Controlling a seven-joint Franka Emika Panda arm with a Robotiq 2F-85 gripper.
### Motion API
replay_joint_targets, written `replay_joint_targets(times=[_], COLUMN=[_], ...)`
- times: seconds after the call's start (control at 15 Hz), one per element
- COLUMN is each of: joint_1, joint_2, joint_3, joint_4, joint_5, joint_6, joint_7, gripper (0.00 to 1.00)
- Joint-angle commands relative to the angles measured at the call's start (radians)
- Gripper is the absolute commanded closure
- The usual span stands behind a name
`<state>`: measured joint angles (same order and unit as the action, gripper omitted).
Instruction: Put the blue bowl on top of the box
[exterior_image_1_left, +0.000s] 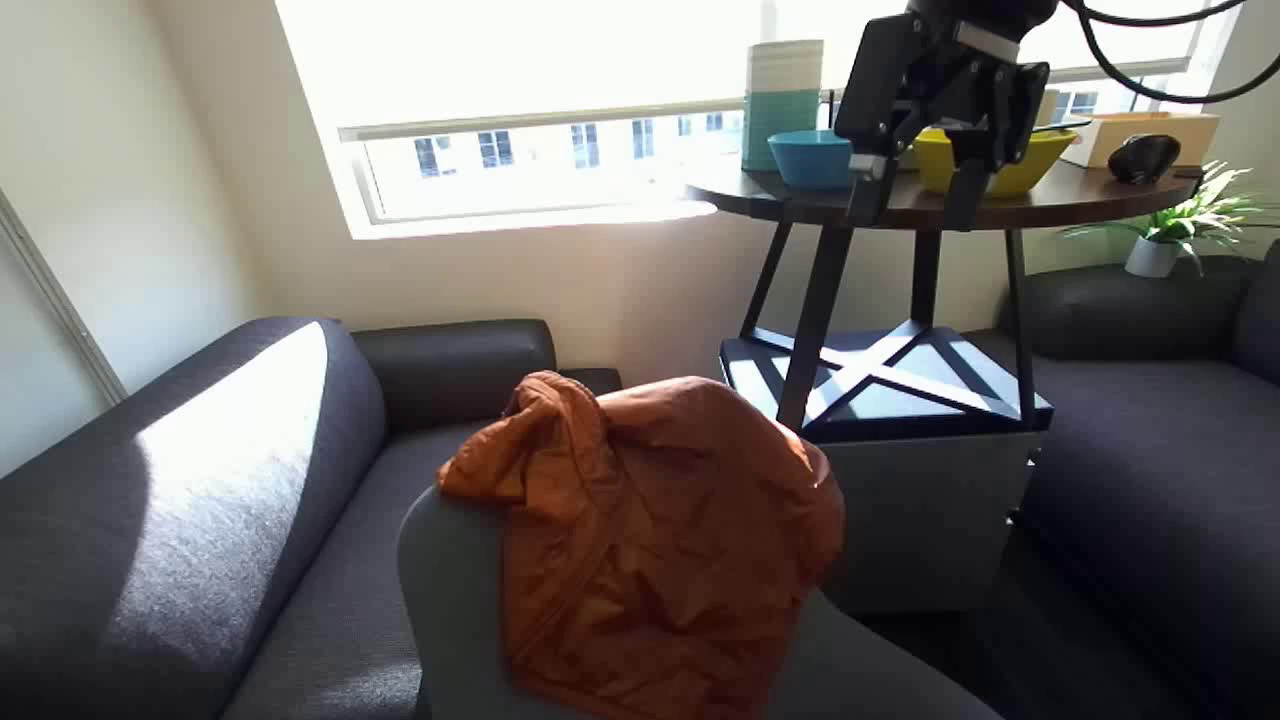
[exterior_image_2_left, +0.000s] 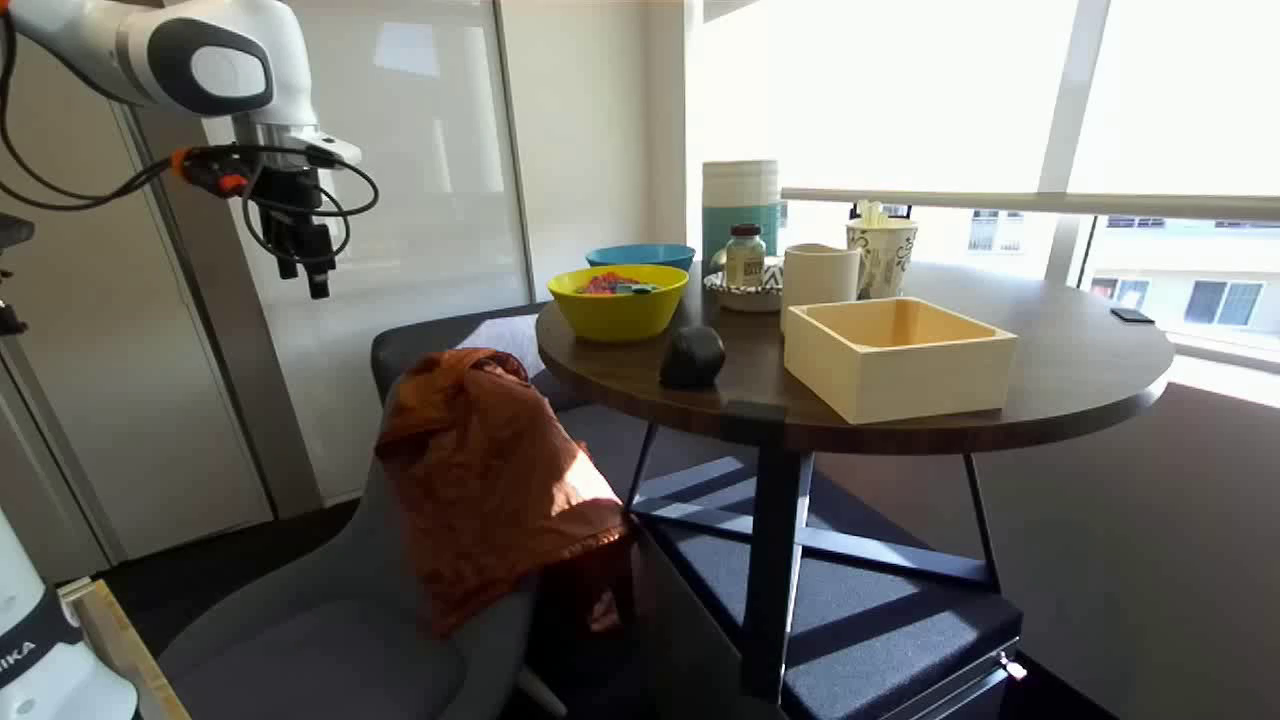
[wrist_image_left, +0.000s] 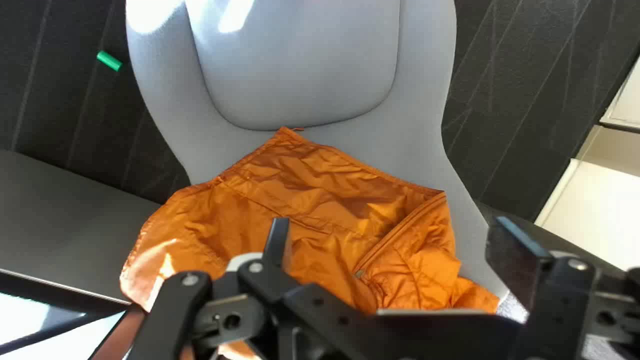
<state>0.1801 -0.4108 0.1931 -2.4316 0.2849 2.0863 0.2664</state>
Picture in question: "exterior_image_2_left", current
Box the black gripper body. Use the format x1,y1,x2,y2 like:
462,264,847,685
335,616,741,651
245,156,335,273

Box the blue plastic bowl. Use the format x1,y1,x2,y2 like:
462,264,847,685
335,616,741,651
582,240,700,278

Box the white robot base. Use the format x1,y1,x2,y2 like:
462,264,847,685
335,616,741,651
0,514,140,720

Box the colourful toys in yellow bowl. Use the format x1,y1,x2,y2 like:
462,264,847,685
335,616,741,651
578,267,663,300

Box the yellow plastic bowl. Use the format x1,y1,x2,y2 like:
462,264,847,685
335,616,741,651
545,261,695,348

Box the cream open wooden box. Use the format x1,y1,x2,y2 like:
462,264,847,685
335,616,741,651
779,294,1023,427

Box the orange cloth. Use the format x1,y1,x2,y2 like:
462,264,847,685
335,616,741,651
374,345,641,639

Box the black tripod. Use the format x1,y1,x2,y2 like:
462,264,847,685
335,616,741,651
0,212,39,339

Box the grey upholstered chair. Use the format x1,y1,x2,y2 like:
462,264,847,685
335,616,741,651
158,453,569,720

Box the black lumpy object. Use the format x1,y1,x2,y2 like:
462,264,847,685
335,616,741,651
658,319,734,396

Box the light wooden plank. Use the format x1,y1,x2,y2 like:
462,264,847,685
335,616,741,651
57,577,193,720

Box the small glass jar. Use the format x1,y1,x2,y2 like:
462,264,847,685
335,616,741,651
720,221,771,298

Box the white cylindrical container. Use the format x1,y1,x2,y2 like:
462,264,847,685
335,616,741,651
700,156,784,273

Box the small white plate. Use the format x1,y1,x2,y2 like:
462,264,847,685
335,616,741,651
700,267,788,319

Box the white cylindrical cup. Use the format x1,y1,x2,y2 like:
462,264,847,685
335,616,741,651
779,240,866,311

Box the patterned paper cup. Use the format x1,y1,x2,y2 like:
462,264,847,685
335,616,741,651
844,198,926,304

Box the round dark wooden table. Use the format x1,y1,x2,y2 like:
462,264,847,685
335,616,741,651
534,256,1181,708

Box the black and orange wrist camera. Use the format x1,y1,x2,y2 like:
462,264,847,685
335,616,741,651
171,140,278,201

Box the grey partition post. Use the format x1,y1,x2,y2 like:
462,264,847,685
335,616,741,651
126,106,329,524

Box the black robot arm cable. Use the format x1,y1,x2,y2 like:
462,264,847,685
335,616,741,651
0,11,383,261

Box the white window frame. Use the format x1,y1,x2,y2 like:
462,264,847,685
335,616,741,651
777,0,1280,294

